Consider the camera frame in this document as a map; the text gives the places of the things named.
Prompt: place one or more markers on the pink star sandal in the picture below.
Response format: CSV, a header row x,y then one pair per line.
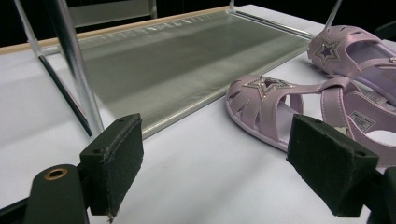
x,y
308,109
358,56

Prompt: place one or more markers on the metal shoe rack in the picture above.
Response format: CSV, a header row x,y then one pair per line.
x,y
174,68

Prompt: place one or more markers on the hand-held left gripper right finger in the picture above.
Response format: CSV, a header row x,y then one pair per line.
x,y
330,161

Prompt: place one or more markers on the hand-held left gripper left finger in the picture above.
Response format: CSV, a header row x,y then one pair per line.
x,y
112,161

